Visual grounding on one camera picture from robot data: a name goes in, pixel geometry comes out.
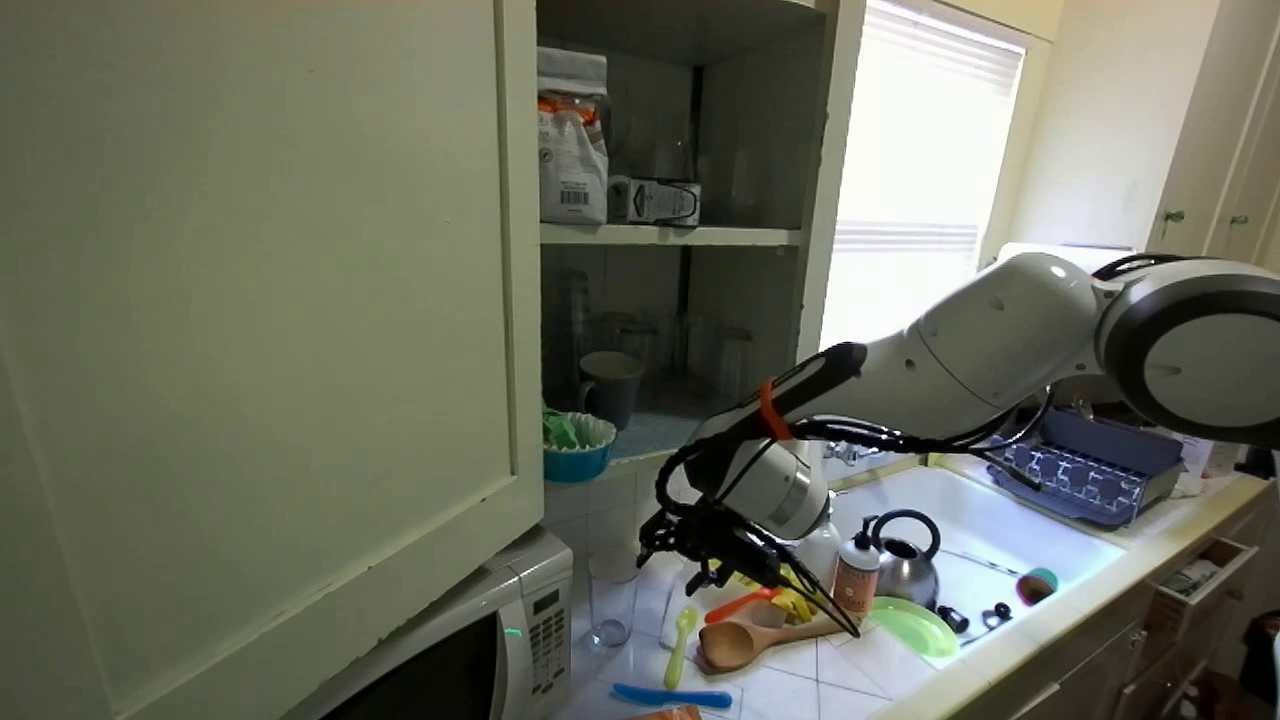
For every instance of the small round colourful item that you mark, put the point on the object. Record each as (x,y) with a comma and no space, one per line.
(1039,584)

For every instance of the yellow-green plastic spoon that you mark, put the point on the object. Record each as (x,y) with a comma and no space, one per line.
(683,643)

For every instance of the black sink strainer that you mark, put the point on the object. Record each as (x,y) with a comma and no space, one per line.
(952,619)

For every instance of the white window blind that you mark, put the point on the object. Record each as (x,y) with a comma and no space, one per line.
(922,145)

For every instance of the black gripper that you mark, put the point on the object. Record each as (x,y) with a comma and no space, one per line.
(707,541)

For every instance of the blue dish rack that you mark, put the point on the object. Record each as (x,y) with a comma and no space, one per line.
(1086,465)

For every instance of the grey mug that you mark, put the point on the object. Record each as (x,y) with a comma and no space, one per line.
(612,395)

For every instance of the white sink basin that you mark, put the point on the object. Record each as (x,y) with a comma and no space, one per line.
(1014,534)

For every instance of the cream base cabinet drawers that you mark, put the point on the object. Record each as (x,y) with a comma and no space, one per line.
(1133,652)

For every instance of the white food bag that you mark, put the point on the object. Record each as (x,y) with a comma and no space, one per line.
(572,163)

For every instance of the green plastic plate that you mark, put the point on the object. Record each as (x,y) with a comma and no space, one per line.
(922,625)

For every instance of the wooden spoon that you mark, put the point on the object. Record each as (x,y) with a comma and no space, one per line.
(744,643)

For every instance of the small grey box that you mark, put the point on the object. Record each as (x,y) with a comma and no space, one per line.
(654,202)

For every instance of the white tall cupboard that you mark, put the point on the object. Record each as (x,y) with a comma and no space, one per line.
(1223,120)

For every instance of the teal bowl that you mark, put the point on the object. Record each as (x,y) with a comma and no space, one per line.
(581,465)

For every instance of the cream wall cabinet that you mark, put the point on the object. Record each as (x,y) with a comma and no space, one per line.
(265,266)

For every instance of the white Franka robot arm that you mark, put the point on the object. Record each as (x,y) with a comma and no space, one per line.
(986,345)

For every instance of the green plastic item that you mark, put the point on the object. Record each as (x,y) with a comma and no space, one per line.
(568,429)

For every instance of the clear drinking glass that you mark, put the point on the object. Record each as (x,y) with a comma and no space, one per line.
(612,619)

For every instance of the white microwave oven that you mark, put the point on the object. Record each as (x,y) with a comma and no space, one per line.
(494,643)

